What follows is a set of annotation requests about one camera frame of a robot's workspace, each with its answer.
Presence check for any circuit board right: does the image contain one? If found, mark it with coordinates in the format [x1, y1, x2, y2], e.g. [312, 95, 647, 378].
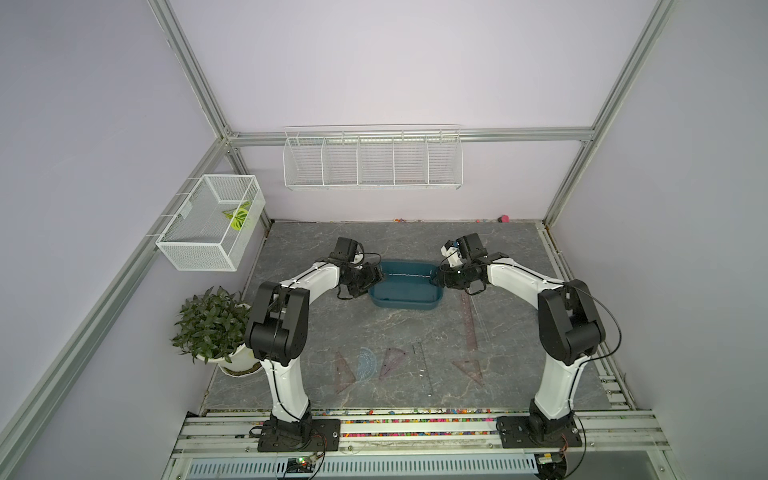
[535, 454, 568, 480]

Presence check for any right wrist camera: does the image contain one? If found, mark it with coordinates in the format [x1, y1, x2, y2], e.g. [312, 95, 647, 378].
[441, 233, 488, 268]

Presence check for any circuit board left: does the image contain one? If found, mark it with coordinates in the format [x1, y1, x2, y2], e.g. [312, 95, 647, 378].
[283, 457, 315, 478]

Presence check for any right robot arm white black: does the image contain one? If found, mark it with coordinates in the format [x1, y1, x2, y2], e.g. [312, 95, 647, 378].
[436, 258, 606, 422]

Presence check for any blue protractor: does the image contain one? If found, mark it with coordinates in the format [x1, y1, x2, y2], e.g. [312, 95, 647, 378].
[356, 347, 378, 382]

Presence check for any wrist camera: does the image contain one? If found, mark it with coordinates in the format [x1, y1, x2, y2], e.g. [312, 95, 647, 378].
[329, 237, 365, 264]
[441, 233, 488, 268]

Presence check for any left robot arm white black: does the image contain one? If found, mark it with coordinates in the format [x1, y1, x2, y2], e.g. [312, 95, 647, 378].
[244, 261, 383, 423]

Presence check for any teal plastic storage box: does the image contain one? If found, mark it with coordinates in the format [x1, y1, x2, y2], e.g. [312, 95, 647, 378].
[368, 260, 444, 310]

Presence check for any potted green plant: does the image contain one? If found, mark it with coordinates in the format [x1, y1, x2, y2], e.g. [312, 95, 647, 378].
[171, 287, 261, 378]

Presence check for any green leaf toy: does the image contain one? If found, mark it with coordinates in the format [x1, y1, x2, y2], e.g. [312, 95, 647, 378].
[223, 201, 251, 231]

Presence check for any white mesh basket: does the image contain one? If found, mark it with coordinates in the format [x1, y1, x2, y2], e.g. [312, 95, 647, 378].
[155, 174, 265, 272]

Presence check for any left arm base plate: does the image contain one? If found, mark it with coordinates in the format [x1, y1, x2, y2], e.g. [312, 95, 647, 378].
[257, 416, 341, 453]

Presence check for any clear straight ruler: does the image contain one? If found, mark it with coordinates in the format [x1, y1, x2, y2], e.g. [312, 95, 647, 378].
[417, 341, 434, 398]
[470, 297, 490, 343]

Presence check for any white vent grille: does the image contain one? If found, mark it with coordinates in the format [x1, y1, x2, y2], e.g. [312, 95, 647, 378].
[186, 454, 538, 479]

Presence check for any white wire wall shelf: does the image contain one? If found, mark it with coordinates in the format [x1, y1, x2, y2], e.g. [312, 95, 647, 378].
[282, 128, 464, 190]

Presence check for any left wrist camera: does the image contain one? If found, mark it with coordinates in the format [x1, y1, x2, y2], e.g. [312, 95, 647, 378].
[329, 237, 365, 264]

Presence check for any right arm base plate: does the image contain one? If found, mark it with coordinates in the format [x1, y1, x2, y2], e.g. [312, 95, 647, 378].
[496, 413, 583, 450]

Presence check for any circuit board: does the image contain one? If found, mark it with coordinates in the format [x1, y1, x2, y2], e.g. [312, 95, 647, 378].
[535, 454, 568, 480]
[283, 457, 315, 478]

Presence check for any clear straight ruler bottom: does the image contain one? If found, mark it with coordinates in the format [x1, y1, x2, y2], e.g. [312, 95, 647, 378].
[417, 341, 434, 398]

